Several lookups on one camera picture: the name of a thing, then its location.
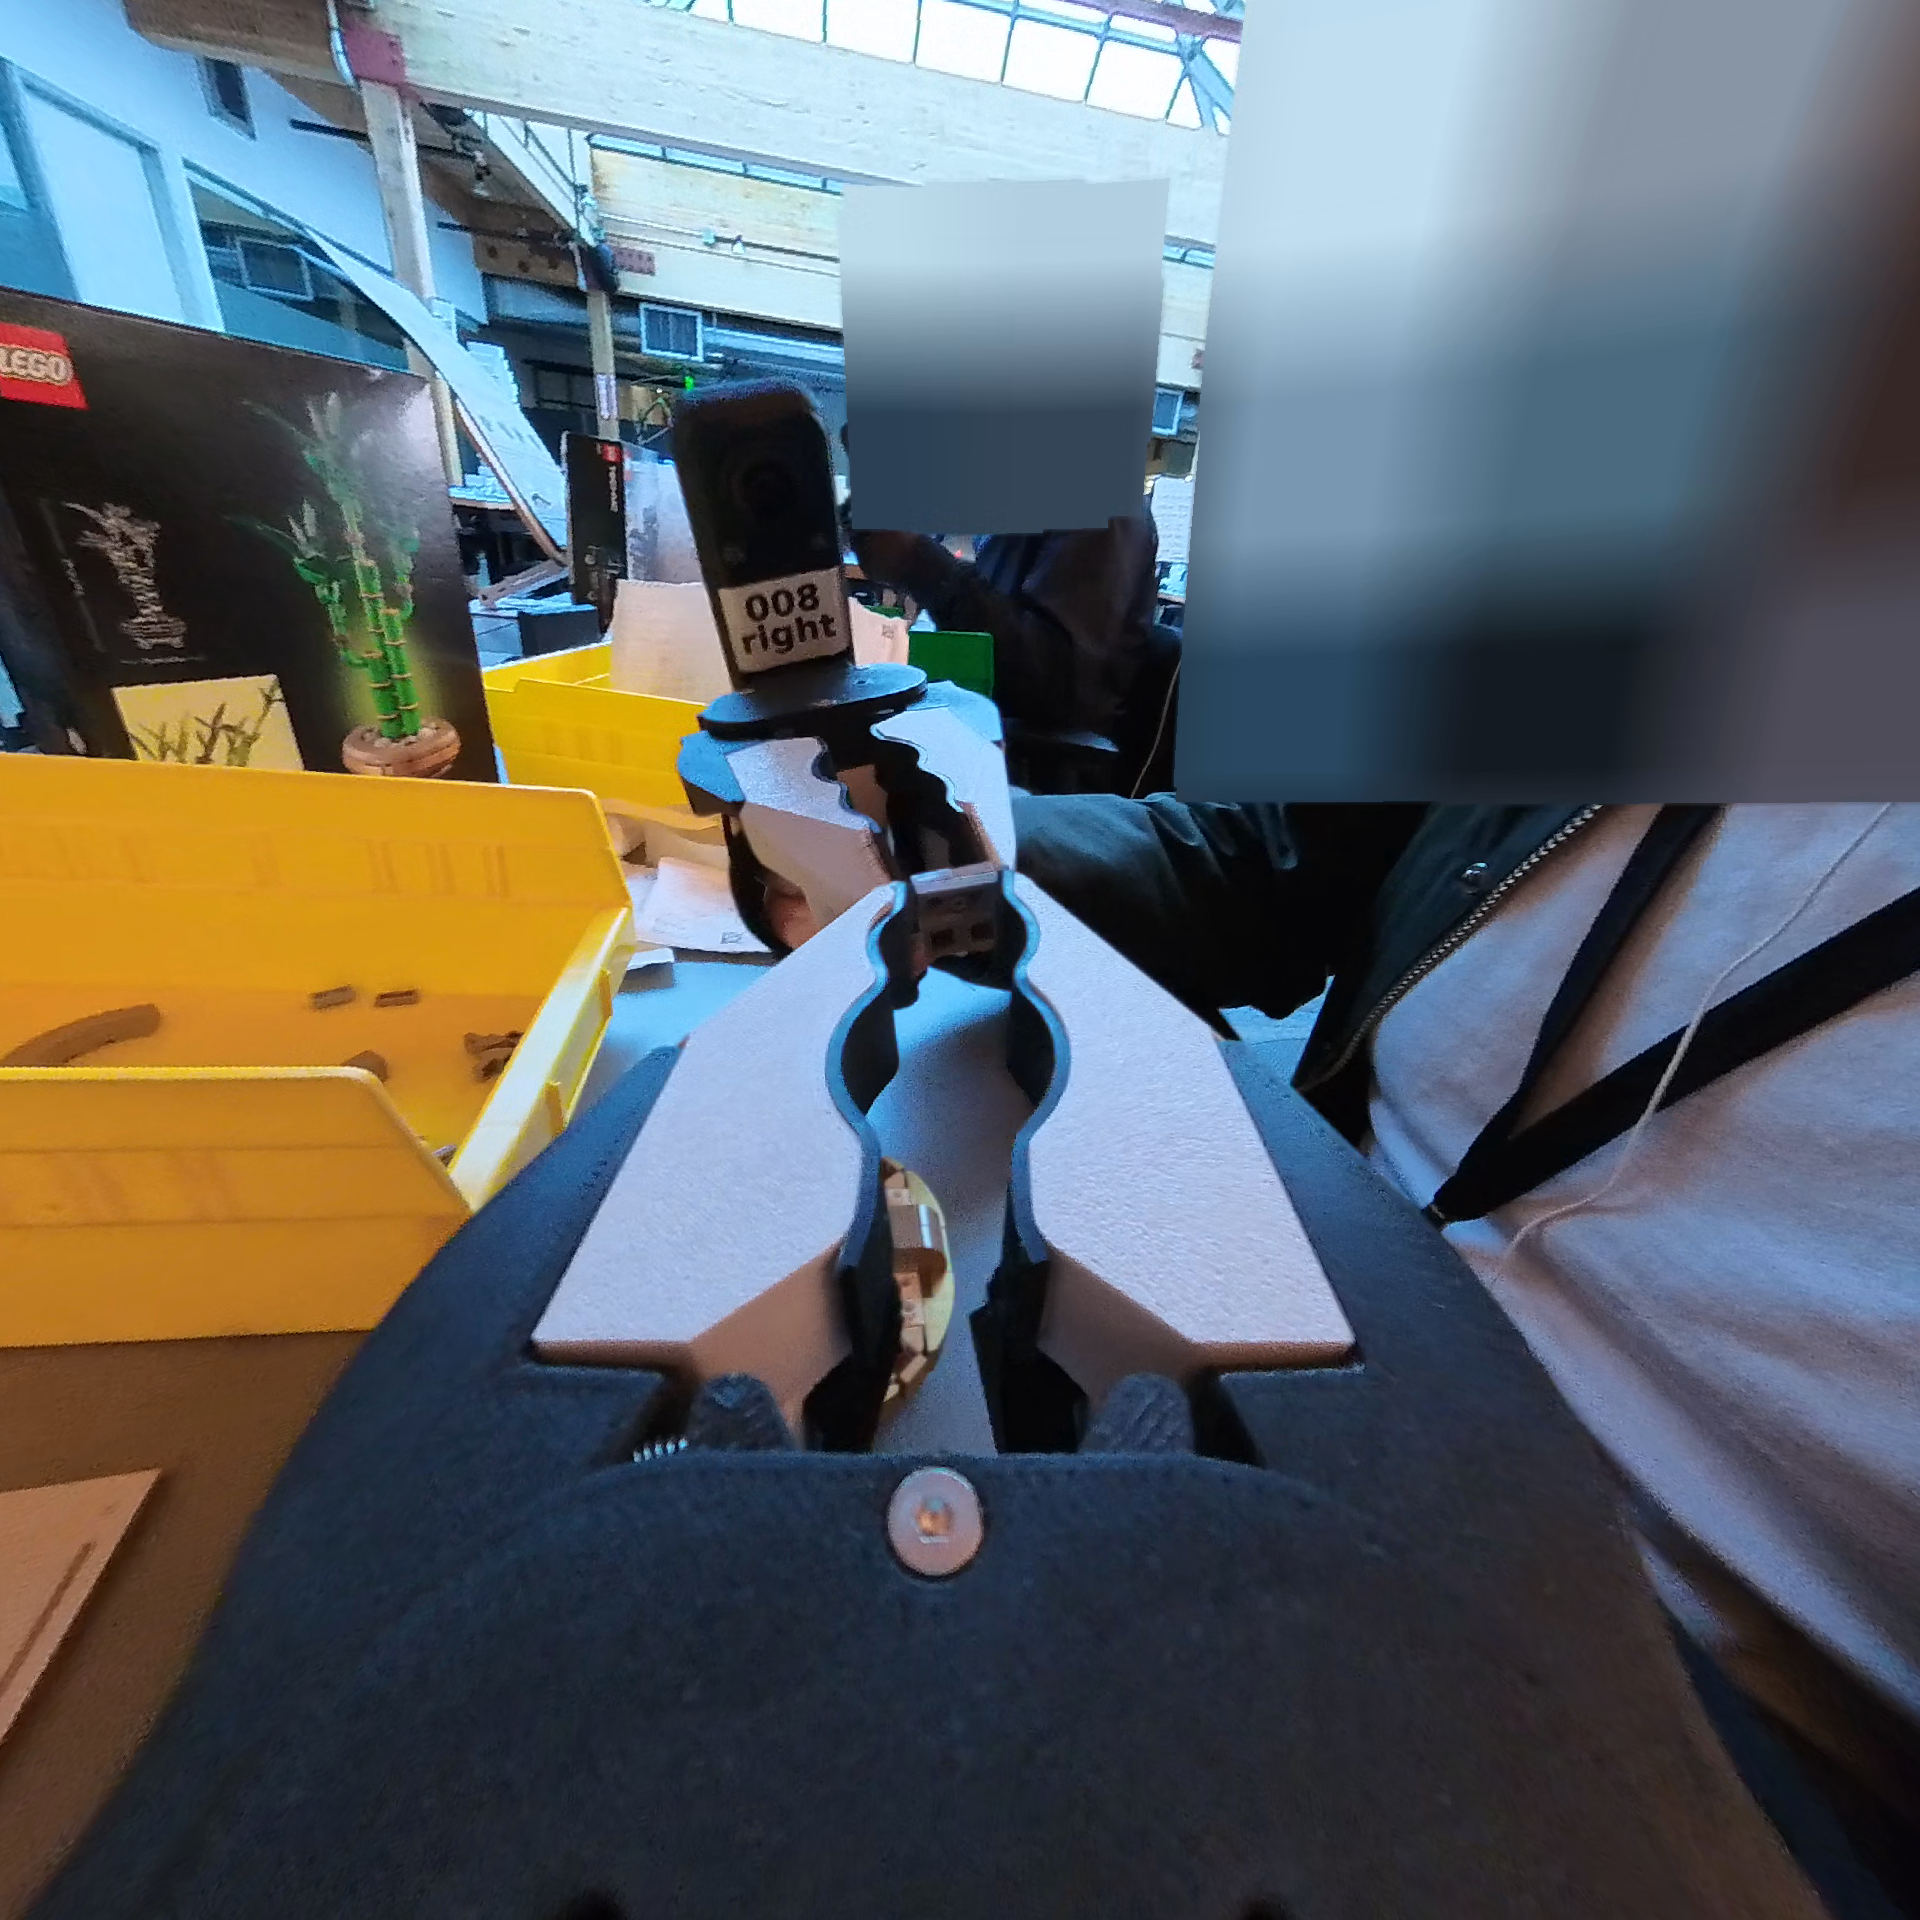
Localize black strap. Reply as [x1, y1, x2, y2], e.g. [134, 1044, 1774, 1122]
[1424, 802, 1920, 1230]

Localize white earphone cable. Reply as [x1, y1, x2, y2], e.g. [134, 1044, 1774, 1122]
[1500, 808, 1896, 1277]

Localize grey hooded sweatshirt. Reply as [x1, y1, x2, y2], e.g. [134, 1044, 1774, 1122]
[1364, 802, 1920, 1802]

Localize black bamboo toy set box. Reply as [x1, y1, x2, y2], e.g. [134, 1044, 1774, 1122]
[0, 285, 501, 782]

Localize yellow plastic bin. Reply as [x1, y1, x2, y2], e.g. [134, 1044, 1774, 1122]
[482, 645, 752, 826]
[0, 749, 641, 1347]

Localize flat cardboard sheet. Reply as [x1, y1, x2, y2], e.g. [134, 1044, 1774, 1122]
[0, 1470, 165, 1741]

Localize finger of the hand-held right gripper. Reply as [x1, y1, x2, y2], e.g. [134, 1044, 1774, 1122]
[720, 738, 905, 928]
[873, 704, 1024, 879]

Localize person's right forearm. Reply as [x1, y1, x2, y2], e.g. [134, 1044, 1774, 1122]
[1013, 790, 1361, 1023]

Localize dark green jacket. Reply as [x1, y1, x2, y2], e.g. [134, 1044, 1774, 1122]
[1290, 802, 1606, 1143]

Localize brown cardboard box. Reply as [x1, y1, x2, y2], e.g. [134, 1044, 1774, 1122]
[612, 575, 746, 706]

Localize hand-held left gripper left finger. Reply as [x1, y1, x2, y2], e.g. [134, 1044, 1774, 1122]
[532, 882, 916, 1454]

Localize tan toy brick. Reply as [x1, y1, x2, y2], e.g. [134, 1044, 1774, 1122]
[907, 862, 1004, 962]

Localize round toy brick model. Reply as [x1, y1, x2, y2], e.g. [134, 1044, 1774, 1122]
[877, 1159, 953, 1412]

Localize scattered loose toy bricks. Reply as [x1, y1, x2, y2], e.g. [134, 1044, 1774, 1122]
[0, 983, 528, 1087]

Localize small black carton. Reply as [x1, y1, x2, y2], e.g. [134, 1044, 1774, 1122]
[565, 432, 662, 634]

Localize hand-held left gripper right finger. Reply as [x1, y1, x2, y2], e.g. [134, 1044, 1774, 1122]
[976, 884, 1361, 1454]

